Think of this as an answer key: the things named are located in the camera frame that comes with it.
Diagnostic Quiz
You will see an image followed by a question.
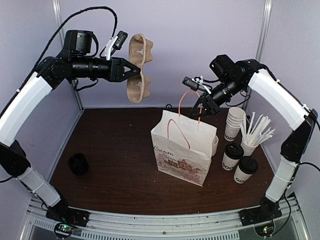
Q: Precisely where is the cream ribbed ceramic mug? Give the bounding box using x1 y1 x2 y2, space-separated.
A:
211 135 219 157

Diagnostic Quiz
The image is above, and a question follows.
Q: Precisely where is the cardboard two-cup carrier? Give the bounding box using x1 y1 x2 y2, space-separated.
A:
126 33 154 104

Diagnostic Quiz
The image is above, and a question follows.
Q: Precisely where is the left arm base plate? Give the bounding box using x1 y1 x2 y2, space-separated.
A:
45 207 90 227

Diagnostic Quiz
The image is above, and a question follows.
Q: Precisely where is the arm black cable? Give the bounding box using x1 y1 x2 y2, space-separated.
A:
284 161 320 223
14 6 119 96

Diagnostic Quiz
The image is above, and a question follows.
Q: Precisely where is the stack of black cup lids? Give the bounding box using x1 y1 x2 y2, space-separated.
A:
68 152 89 176

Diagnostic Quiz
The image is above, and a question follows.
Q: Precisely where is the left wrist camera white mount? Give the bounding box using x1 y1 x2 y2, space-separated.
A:
102 30 128 61

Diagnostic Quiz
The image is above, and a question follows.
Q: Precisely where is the bundle of white straws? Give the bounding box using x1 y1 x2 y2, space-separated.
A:
239 112 275 147

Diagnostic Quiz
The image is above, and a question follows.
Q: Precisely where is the paper cup holding straws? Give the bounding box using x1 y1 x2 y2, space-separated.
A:
240 140 257 156

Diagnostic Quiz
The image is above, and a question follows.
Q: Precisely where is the white paper cup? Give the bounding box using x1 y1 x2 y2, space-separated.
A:
221 150 244 171
233 164 253 184

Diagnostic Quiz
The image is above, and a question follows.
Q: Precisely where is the right aluminium wall post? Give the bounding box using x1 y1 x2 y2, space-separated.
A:
243 0 273 111

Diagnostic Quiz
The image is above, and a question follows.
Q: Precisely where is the aluminium front rail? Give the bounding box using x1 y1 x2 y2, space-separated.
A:
19 196 310 240

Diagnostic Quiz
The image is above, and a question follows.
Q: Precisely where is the left aluminium wall post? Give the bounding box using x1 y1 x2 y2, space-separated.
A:
52 0 84 112

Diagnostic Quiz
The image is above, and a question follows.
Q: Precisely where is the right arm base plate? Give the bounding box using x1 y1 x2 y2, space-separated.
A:
238 206 283 227

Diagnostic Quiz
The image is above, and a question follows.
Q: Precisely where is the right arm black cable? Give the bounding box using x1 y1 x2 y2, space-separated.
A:
284 161 320 223

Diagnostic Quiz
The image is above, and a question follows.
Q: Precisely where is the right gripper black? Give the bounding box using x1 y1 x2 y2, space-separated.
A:
189 76 245 118

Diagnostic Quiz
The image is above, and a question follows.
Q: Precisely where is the aluminium wall post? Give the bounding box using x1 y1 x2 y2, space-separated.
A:
243 0 273 111
52 0 84 112

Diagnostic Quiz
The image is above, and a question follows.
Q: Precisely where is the white paper takeout bag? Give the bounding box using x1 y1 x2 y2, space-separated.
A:
150 89 218 188

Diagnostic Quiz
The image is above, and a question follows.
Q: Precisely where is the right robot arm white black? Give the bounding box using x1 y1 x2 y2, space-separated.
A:
188 54 318 221

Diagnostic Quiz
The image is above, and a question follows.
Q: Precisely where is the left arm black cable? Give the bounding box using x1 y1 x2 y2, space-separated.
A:
14 6 119 96

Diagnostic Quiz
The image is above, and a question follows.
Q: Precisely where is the stack of white paper cups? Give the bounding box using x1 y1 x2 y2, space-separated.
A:
224 107 246 142

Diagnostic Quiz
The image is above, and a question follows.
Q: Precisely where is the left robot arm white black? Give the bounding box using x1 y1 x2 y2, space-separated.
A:
0 30 141 222

